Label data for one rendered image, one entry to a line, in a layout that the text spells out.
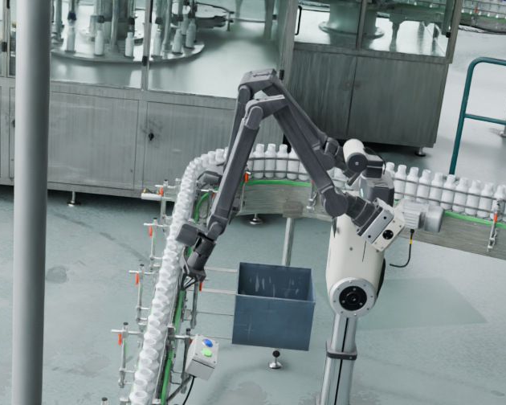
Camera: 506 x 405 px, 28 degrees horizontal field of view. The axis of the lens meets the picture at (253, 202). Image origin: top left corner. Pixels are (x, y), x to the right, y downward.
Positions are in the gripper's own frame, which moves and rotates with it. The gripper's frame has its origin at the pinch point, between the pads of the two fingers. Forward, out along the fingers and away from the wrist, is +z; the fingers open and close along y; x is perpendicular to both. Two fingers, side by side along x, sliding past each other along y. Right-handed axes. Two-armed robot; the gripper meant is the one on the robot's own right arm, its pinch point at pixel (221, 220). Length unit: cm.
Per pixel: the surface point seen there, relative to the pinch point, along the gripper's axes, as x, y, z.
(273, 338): 11, -30, 41
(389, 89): -471, -106, 102
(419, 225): -85, -90, 26
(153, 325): 76, 13, 1
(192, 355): 86, -2, 2
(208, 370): 87, -8, 5
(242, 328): 11.9, -17.1, 38.8
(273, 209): -107, -22, 47
